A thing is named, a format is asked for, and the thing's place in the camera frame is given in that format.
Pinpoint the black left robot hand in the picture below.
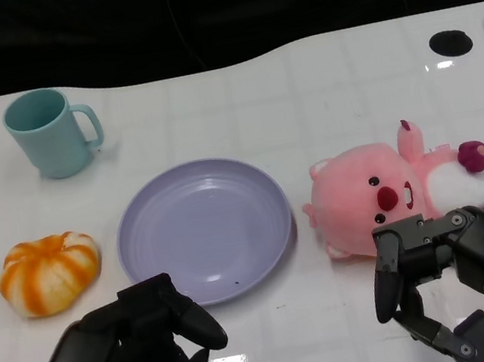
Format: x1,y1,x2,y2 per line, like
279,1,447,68
22,263,234,362

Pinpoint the pink plush doll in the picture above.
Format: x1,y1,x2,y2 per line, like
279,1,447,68
289,104,484,270

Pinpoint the purple plastic plate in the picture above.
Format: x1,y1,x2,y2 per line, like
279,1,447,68
103,145,307,320

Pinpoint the orange white plush pumpkin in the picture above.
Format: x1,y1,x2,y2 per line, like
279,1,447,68
0,225,110,325

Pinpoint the teal plastic mug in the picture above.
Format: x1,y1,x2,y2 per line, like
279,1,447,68
0,78,111,188

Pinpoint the thin black hanging cable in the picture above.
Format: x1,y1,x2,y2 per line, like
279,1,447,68
165,0,207,74

